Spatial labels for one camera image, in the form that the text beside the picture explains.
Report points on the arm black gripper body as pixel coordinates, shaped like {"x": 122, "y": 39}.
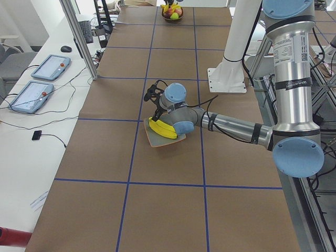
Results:
{"x": 158, "y": 113}
{"x": 170, "y": 2}

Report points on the yellow banana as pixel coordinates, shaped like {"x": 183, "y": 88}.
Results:
{"x": 163, "y": 129}
{"x": 165, "y": 8}

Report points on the wicker fruit basket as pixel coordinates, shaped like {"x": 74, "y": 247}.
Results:
{"x": 172, "y": 13}

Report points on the grey square plate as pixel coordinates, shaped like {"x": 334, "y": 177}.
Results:
{"x": 157, "y": 140}

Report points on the green pear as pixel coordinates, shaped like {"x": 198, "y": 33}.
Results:
{"x": 174, "y": 16}

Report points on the black keyboard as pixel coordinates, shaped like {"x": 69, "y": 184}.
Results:
{"x": 85, "y": 28}

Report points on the black computer mouse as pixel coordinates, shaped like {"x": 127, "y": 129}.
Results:
{"x": 66, "y": 49}

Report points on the teach pendant far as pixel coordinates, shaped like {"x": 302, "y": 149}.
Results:
{"x": 51, "y": 68}

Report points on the teach pendant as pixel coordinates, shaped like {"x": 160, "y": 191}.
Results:
{"x": 32, "y": 97}
{"x": 51, "y": 68}

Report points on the small black box device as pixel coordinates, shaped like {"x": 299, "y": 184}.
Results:
{"x": 36, "y": 135}

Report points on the teach pendant near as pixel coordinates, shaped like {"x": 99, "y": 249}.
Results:
{"x": 32, "y": 97}

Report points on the red fire extinguisher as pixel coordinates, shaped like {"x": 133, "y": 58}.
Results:
{"x": 14, "y": 238}

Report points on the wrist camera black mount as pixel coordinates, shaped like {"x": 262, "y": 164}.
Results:
{"x": 153, "y": 93}

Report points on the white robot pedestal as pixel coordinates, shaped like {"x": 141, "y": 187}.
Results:
{"x": 228, "y": 76}

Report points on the aluminium frame post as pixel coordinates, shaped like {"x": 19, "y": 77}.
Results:
{"x": 79, "y": 38}

